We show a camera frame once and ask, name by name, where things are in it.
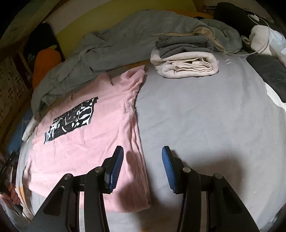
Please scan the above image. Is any orange plush pillow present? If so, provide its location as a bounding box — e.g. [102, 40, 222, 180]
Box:
[32, 45, 62, 88]

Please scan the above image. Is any dark grey pillow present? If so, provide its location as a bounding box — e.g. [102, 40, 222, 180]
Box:
[246, 54, 286, 102]

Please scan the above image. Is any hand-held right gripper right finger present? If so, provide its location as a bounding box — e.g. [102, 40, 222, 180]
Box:
[162, 145, 261, 232]

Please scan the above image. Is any folded dark grey garment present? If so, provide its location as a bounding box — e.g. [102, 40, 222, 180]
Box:
[156, 34, 220, 58]

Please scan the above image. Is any wooden bed frame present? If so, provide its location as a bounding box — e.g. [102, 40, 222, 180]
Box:
[0, 88, 34, 148]

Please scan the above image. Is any patterned beige panel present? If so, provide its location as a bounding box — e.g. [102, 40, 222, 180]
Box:
[0, 57, 29, 125]

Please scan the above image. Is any white cable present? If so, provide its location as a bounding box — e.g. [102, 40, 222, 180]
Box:
[226, 14, 271, 55]

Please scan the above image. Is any blue cloth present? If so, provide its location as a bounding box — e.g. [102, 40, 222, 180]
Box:
[7, 109, 34, 154]

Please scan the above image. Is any cream cloth bundle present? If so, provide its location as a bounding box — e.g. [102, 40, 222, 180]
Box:
[249, 25, 272, 55]

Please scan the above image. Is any white plastic bag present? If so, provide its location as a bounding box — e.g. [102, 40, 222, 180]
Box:
[268, 29, 286, 59]

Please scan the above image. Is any folded cream garment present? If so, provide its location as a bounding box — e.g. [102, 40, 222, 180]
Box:
[150, 49, 220, 79]

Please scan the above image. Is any black cloth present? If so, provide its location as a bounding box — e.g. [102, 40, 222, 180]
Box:
[213, 2, 275, 36]

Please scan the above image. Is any person's left hand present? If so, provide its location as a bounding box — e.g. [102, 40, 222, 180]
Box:
[1, 182, 21, 205]

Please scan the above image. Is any pink printed t-shirt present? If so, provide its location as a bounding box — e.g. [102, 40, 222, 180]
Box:
[22, 68, 152, 213]

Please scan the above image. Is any white cloth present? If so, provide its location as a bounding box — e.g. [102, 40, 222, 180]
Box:
[22, 117, 37, 141]

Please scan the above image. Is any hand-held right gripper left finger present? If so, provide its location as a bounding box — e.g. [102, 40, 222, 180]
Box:
[27, 145, 124, 232]

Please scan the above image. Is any grey-green blanket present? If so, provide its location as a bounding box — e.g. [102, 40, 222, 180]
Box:
[31, 10, 243, 113]

